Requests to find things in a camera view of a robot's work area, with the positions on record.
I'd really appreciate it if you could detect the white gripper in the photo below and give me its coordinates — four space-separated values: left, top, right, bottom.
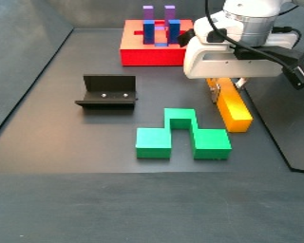
180 10 297 103

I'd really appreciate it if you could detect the yellow long block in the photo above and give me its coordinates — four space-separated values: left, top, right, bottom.
207 78 253 133

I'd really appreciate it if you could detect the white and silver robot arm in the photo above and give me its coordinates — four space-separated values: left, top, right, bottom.
177 0 304 101

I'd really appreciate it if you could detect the red slotted board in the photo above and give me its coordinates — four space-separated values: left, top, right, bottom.
118 20 185 66

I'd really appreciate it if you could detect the dark blue U-shaped block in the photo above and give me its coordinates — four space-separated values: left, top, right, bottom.
142 19 180 47

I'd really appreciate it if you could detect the green stepped block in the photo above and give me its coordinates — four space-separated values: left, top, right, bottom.
136 108 232 159

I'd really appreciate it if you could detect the purple U-shaped block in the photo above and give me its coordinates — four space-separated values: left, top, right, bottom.
142 5 176 28

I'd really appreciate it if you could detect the black cable with connector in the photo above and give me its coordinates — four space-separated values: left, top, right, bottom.
203 0 304 91

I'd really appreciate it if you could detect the black angle bracket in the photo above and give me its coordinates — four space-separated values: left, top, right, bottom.
74 74 137 109

